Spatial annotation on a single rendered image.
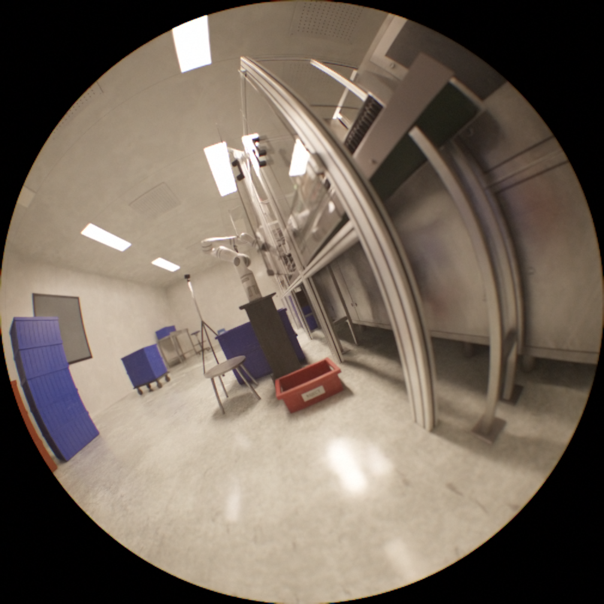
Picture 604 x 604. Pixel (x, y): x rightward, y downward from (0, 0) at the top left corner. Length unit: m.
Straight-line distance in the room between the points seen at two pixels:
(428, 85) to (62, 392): 2.61
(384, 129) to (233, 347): 1.45
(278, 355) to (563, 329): 1.28
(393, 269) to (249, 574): 0.74
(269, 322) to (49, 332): 2.27
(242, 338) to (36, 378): 2.10
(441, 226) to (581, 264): 0.45
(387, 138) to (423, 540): 0.76
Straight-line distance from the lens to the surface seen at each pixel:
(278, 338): 1.13
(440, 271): 0.70
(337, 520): 0.51
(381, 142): 0.44
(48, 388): 2.27
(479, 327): 0.70
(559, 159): 0.55
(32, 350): 2.29
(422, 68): 0.40
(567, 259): 0.55
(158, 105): 2.38
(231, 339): 1.43
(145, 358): 3.11
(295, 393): 0.83
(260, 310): 1.11
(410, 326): 0.40
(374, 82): 0.64
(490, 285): 0.35
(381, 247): 0.38
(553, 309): 0.59
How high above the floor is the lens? 0.47
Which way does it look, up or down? 2 degrees down
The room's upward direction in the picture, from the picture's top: 22 degrees counter-clockwise
